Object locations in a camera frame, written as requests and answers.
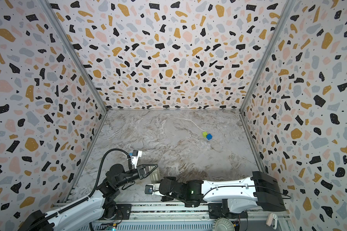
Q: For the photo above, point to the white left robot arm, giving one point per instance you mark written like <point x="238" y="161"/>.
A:
<point x="100" y="204"/>

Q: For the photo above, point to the aluminium corner post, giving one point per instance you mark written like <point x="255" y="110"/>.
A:
<point x="269" y="49"/>
<point x="46" y="8"/>

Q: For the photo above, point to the blue cube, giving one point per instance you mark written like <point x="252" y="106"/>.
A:
<point x="209" y="136"/>

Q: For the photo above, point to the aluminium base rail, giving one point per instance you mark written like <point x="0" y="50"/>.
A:
<point x="174" y="216"/>

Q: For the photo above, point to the aluminium corner post right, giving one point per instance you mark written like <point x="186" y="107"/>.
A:
<point x="269" y="49"/>

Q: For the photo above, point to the grey ribbed fan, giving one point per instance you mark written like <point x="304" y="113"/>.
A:
<point x="223" y="224"/>

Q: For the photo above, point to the green cube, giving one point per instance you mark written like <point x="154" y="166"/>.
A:
<point x="204" y="134"/>

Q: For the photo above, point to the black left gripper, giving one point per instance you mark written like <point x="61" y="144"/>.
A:
<point x="143" y="174"/>

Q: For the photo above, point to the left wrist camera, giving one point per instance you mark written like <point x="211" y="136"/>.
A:
<point x="134" y="156"/>

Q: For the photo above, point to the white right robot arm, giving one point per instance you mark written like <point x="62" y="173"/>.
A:
<point x="258" y="190"/>

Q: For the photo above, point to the aluminium corner post left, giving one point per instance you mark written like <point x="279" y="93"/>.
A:
<point x="46" y="8"/>

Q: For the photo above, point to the white clip device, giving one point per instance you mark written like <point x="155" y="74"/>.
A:
<point x="272" y="221"/>

